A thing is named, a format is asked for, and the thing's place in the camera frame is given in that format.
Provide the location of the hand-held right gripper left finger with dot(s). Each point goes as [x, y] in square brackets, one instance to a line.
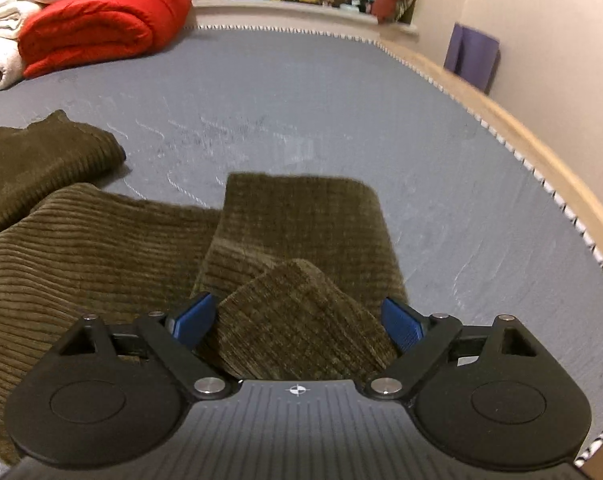
[196, 321]

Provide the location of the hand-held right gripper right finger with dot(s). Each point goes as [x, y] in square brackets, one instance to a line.
[402, 326]

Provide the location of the grey bed mat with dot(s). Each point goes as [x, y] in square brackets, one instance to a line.
[331, 110]

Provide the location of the purple yoga block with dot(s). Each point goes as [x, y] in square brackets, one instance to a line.
[479, 57]
[452, 47]

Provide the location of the red folded blanket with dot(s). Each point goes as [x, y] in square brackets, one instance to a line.
[96, 25]

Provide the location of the beige ledge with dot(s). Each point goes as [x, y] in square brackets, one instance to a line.
[306, 12]

